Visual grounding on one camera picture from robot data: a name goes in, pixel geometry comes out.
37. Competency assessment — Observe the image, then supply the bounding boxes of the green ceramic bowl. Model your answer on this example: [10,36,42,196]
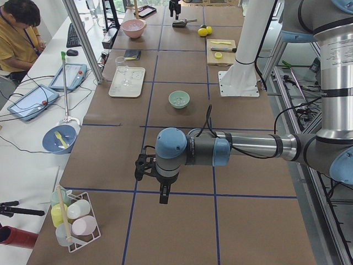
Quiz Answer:
[168,91,190,109]

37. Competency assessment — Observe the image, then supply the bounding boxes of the white wire cup rack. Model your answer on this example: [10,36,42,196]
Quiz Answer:
[63,190,101,253]

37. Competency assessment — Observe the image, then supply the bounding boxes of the yellow plastic knife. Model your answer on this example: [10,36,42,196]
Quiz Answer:
[210,41,232,45]

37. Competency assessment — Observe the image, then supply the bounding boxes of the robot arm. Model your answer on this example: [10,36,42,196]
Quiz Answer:
[155,1,352,204]

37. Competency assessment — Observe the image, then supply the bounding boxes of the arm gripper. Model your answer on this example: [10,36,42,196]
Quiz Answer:
[169,0,181,20]

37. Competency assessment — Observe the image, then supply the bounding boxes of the yellow plastic fork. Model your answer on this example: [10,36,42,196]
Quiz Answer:
[54,131,68,149]

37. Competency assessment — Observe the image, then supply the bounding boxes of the black computer mouse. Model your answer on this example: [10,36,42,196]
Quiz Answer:
[66,49,78,56]

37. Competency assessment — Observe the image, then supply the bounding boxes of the grey folded cloth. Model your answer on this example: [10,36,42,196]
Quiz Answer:
[124,49,141,61]

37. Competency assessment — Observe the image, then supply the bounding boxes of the person in yellow shirt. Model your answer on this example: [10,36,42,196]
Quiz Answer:
[1,0,46,83]

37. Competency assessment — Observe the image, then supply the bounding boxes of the aluminium frame post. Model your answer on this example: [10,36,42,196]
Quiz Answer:
[62,0,104,84]

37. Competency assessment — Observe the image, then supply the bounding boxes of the metal grabber pole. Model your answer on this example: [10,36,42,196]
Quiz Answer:
[58,51,81,127]

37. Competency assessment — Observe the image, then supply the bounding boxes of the wine glass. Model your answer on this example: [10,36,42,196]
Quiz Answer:
[117,66,130,86]

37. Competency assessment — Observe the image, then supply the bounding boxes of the pink bowl with ice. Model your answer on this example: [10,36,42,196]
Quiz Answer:
[121,19,147,39]

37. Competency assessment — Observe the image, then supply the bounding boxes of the blue teach pendant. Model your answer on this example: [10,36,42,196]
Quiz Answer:
[49,63,88,91]
[7,84,59,121]

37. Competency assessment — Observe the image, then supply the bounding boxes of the wooden stand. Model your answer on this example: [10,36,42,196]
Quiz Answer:
[126,0,144,19]

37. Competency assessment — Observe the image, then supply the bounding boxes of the cream bear tray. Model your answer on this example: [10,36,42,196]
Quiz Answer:
[108,66,146,98]

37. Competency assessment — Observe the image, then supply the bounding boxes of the red cylinder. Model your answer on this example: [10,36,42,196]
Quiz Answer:
[1,226,38,249]

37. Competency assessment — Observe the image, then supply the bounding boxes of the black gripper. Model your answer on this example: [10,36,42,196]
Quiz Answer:
[157,173,179,204]

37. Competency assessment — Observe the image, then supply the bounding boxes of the black tripod handle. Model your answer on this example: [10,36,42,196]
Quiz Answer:
[1,201,45,218]

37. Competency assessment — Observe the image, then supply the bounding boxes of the black tray with pink rim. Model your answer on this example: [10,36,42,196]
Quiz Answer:
[137,6,157,18]

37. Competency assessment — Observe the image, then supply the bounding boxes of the white plastic cup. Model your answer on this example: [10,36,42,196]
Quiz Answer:
[67,199,91,219]

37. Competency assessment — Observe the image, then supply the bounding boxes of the clear grey plastic cup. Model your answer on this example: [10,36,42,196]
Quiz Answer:
[55,223,73,247]

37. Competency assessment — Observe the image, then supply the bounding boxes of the black keyboard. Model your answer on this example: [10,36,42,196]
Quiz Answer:
[66,23,81,48]

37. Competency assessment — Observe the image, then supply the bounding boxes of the yellow lemon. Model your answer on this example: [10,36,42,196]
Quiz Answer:
[206,26,212,35]
[197,28,208,37]

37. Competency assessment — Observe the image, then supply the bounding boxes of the small glass cup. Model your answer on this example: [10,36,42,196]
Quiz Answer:
[115,56,125,63]

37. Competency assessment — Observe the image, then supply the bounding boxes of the half lemon slice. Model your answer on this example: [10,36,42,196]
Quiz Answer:
[214,52,223,59]

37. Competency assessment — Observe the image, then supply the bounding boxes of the wooden cutting board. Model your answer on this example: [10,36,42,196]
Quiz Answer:
[206,39,237,66]

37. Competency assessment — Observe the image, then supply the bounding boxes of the blue bowl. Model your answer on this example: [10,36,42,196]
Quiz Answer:
[42,124,77,155]

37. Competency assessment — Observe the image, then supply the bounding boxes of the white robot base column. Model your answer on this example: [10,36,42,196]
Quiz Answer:
[218,0,277,97]

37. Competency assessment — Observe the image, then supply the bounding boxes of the yellow plastic cup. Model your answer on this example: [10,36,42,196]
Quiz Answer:
[50,203,63,228]

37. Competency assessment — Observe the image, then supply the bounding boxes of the green plastic cup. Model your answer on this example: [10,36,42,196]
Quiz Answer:
[50,188,71,206]

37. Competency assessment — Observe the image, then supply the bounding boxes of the near blue teach pendant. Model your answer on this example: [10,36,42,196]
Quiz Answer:
[7,84,59,121]

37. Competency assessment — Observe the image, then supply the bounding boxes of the far blue teach pendant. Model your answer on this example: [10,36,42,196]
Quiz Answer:
[49,63,88,91]

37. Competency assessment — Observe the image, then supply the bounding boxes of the wooden rack handle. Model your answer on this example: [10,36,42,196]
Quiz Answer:
[56,184,73,245]

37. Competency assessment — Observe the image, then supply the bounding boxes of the metal ice scoop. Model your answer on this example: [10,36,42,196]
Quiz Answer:
[172,19,198,28]

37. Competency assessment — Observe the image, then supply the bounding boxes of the pink plastic cup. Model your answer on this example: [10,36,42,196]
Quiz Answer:
[72,215,97,236]

